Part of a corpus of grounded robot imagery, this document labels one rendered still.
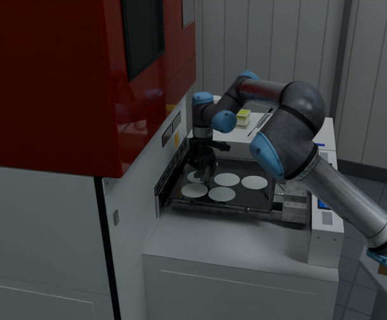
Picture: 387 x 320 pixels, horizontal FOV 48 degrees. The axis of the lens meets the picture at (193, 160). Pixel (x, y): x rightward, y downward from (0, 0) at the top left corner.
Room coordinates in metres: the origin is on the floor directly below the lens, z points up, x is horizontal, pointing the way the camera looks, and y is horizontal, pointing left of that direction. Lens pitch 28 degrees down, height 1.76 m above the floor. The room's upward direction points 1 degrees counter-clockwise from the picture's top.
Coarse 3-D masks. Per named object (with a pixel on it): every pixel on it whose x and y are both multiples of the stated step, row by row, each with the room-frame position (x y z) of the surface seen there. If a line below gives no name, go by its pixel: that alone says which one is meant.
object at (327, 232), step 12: (324, 156) 1.53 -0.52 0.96; (336, 168) 1.43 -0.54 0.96; (312, 204) 1.19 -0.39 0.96; (312, 216) 1.12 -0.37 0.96; (324, 216) 1.13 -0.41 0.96; (336, 216) 1.12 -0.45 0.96; (312, 228) 1.06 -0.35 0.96; (324, 228) 1.06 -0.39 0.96; (336, 228) 1.06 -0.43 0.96; (312, 240) 1.06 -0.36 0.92; (324, 240) 1.05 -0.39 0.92; (336, 240) 1.04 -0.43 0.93; (312, 252) 1.06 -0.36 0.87; (324, 252) 1.05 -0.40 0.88; (336, 252) 1.04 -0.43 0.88; (312, 264) 1.06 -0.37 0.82; (324, 264) 1.05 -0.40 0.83; (336, 264) 1.04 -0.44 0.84
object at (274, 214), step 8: (176, 208) 1.38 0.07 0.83; (184, 208) 1.38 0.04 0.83; (192, 208) 1.37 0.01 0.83; (200, 208) 1.36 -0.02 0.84; (208, 208) 1.35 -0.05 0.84; (216, 208) 1.35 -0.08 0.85; (224, 208) 1.34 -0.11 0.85; (232, 216) 1.33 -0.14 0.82; (240, 216) 1.32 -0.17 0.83; (248, 216) 1.32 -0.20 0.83; (256, 216) 1.31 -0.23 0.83; (264, 216) 1.30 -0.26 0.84; (272, 216) 1.29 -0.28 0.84; (280, 216) 1.29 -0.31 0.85; (304, 224) 1.27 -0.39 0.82
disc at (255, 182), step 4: (252, 176) 1.49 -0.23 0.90; (256, 176) 1.49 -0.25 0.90; (244, 180) 1.46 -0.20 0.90; (248, 180) 1.45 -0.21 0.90; (252, 180) 1.45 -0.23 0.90; (256, 180) 1.45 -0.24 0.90; (260, 180) 1.45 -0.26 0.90; (264, 180) 1.45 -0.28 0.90; (244, 184) 1.43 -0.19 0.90; (248, 184) 1.43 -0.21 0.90; (252, 184) 1.43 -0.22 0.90; (256, 184) 1.42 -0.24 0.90; (260, 184) 1.42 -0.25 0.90; (264, 184) 1.42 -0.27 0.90; (252, 188) 1.40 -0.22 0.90; (256, 188) 1.40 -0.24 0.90; (260, 188) 1.40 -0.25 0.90
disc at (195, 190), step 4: (188, 184) 1.43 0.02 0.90; (192, 184) 1.43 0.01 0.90; (196, 184) 1.43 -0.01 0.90; (200, 184) 1.43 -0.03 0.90; (184, 188) 1.41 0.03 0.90; (188, 188) 1.41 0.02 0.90; (192, 188) 1.41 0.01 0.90; (196, 188) 1.41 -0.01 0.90; (200, 188) 1.40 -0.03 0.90; (204, 188) 1.40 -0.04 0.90; (184, 192) 1.38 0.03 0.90; (188, 192) 1.38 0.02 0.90; (192, 192) 1.37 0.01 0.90; (196, 192) 1.37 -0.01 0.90; (200, 192) 1.37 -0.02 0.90; (204, 192) 1.37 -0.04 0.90; (188, 196) 1.35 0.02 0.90; (192, 196) 1.35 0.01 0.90; (196, 196) 1.35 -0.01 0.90; (200, 196) 1.35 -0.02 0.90
